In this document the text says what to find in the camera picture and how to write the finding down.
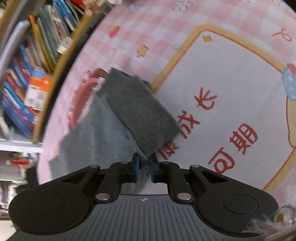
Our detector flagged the grey sweatpants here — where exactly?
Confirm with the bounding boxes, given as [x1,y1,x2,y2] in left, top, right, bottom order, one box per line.
[49,69,181,194]

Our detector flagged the pink cartoon desk mat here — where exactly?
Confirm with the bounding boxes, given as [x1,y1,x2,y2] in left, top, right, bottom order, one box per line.
[37,1,295,205]

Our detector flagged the upper orange white box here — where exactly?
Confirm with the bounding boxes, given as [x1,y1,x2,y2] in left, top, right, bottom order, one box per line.
[24,76,53,111]

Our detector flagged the row of leaning books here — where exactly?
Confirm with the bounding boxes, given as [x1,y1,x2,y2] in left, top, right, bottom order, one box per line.
[1,1,86,139]

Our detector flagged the wooden bookshelf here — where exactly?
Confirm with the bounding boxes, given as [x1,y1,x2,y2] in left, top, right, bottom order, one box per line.
[31,5,105,144]

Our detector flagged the white tablet on books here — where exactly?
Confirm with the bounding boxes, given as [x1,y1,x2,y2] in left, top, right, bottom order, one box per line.
[1,20,30,79]

